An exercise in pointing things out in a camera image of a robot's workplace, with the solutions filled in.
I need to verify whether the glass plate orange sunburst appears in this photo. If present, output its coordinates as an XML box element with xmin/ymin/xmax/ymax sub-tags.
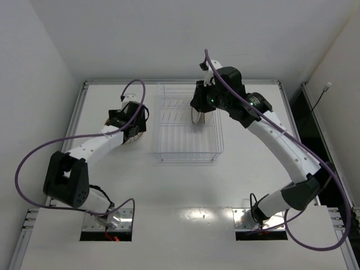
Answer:
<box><xmin>191</xmin><ymin>107</ymin><xmax>204</xmax><ymax>125</ymax></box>

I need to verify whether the flower pattern plate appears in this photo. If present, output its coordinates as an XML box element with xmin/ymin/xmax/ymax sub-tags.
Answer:
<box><xmin>200</xmin><ymin>112</ymin><xmax>213</xmax><ymax>125</ymax></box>
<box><xmin>105</xmin><ymin>118</ymin><xmax>146</xmax><ymax>145</ymax></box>

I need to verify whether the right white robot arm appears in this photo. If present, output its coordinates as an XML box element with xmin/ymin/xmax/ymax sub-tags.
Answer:
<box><xmin>190</xmin><ymin>64</ymin><xmax>326</xmax><ymax>228</ymax></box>

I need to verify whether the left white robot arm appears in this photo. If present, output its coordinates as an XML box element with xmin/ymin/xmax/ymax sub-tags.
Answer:
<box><xmin>43</xmin><ymin>94</ymin><xmax>149</xmax><ymax>222</ymax></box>

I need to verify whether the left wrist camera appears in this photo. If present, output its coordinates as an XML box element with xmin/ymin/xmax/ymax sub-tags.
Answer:
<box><xmin>120</xmin><ymin>93</ymin><xmax>138</xmax><ymax>109</ymax></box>

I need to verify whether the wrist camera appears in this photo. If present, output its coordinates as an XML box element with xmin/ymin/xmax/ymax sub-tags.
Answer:
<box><xmin>120</xmin><ymin>93</ymin><xmax>138</xmax><ymax>109</ymax></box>
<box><xmin>199</xmin><ymin>59</ymin><xmax>222</xmax><ymax>86</ymax></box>

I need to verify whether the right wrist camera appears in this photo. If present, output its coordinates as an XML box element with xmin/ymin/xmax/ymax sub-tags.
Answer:
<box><xmin>199</xmin><ymin>59</ymin><xmax>222</xmax><ymax>86</ymax></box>

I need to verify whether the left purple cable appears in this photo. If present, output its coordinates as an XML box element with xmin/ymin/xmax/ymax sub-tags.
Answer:
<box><xmin>14</xmin><ymin>79</ymin><xmax>146</xmax><ymax>212</ymax></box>

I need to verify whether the purple cable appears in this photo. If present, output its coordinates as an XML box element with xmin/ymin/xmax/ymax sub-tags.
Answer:
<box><xmin>14</xmin><ymin>79</ymin><xmax>146</xmax><ymax>212</ymax></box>
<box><xmin>204</xmin><ymin>49</ymin><xmax>352</xmax><ymax>251</ymax></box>

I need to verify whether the white wire dish rack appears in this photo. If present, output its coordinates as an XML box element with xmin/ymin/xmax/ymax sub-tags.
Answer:
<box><xmin>152</xmin><ymin>83</ymin><xmax>224</xmax><ymax>163</ymax></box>

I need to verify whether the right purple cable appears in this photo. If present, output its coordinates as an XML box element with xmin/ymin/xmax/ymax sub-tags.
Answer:
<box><xmin>204</xmin><ymin>49</ymin><xmax>352</xmax><ymax>251</ymax></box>

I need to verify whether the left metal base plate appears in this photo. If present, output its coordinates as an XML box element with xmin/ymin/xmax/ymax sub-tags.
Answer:
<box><xmin>82</xmin><ymin>208</ymin><xmax>133</xmax><ymax>232</ymax></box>

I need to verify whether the metal base plate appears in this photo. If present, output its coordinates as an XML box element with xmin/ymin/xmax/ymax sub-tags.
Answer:
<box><xmin>232</xmin><ymin>208</ymin><xmax>284</xmax><ymax>232</ymax></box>
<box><xmin>82</xmin><ymin>208</ymin><xmax>133</xmax><ymax>232</ymax></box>

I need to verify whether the black cable white plug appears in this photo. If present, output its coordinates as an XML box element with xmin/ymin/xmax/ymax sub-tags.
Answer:
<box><xmin>310</xmin><ymin>82</ymin><xmax>332</xmax><ymax>114</ymax></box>

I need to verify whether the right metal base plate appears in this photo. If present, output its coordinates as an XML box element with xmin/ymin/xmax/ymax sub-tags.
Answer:
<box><xmin>232</xmin><ymin>208</ymin><xmax>284</xmax><ymax>232</ymax></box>

